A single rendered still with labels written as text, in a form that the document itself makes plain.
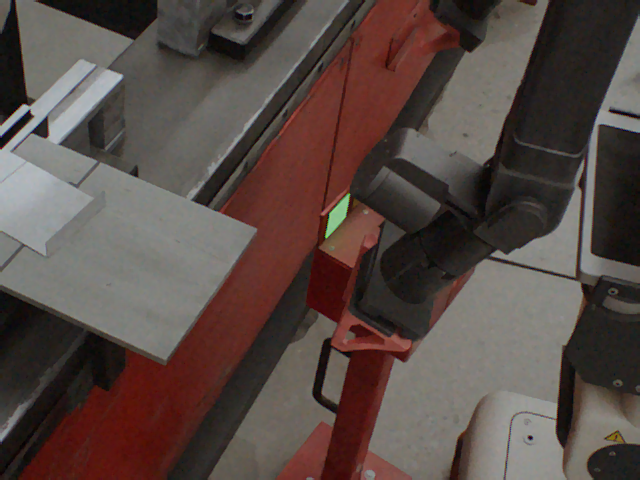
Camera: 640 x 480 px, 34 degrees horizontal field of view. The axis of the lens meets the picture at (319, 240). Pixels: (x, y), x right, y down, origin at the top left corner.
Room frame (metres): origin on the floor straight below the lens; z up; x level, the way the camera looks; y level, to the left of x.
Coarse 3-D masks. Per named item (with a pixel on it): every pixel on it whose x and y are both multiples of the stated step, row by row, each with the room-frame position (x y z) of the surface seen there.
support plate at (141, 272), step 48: (48, 144) 0.75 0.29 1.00; (96, 192) 0.70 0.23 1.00; (144, 192) 0.71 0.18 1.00; (0, 240) 0.62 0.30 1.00; (96, 240) 0.64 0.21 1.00; (144, 240) 0.65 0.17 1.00; (192, 240) 0.66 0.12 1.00; (240, 240) 0.67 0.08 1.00; (0, 288) 0.57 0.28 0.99; (48, 288) 0.57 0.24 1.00; (96, 288) 0.58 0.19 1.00; (144, 288) 0.59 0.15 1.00; (192, 288) 0.60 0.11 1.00; (144, 336) 0.54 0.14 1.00
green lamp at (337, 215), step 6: (348, 198) 0.93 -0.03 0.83; (342, 204) 0.91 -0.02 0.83; (336, 210) 0.90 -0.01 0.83; (342, 210) 0.92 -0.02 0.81; (330, 216) 0.89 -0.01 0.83; (336, 216) 0.90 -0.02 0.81; (342, 216) 0.92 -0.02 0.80; (330, 222) 0.89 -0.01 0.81; (336, 222) 0.91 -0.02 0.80; (330, 228) 0.89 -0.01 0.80
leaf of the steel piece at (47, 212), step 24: (24, 168) 0.71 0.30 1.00; (0, 192) 0.68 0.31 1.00; (24, 192) 0.68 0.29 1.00; (48, 192) 0.69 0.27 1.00; (72, 192) 0.69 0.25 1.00; (0, 216) 0.65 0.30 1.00; (24, 216) 0.65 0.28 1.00; (48, 216) 0.66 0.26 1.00; (72, 216) 0.66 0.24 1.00; (24, 240) 0.62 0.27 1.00; (48, 240) 0.61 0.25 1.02
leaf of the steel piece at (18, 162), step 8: (0, 152) 0.73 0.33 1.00; (8, 152) 0.73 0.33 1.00; (0, 160) 0.72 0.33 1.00; (8, 160) 0.72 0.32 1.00; (16, 160) 0.72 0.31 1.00; (24, 160) 0.72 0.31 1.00; (0, 168) 0.71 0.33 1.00; (8, 168) 0.71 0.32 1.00; (16, 168) 0.71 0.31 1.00; (0, 176) 0.70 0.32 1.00; (8, 176) 0.70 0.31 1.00
